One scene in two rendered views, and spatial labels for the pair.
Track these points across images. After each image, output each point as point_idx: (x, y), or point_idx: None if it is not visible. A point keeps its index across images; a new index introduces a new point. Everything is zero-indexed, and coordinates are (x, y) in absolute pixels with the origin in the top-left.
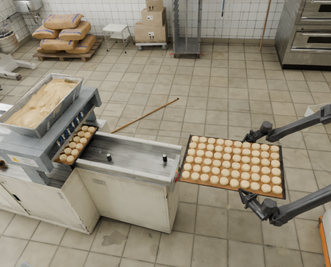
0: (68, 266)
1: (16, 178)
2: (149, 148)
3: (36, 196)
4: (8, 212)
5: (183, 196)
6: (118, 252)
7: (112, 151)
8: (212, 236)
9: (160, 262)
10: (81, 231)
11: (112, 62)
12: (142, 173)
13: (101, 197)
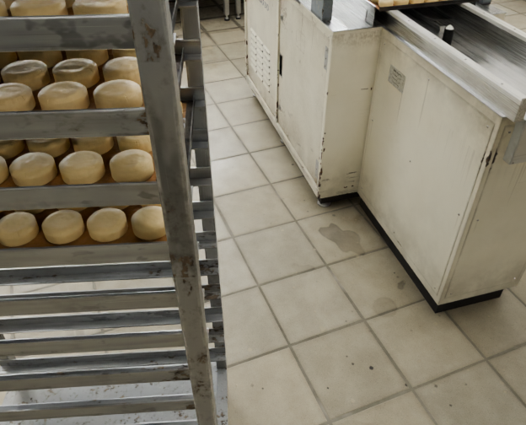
0: (255, 211)
1: (298, 0)
2: None
3: (300, 62)
4: (260, 112)
5: None
6: (329, 256)
7: (464, 40)
8: (523, 401)
9: (373, 327)
10: (312, 183)
11: None
12: (479, 67)
13: (378, 132)
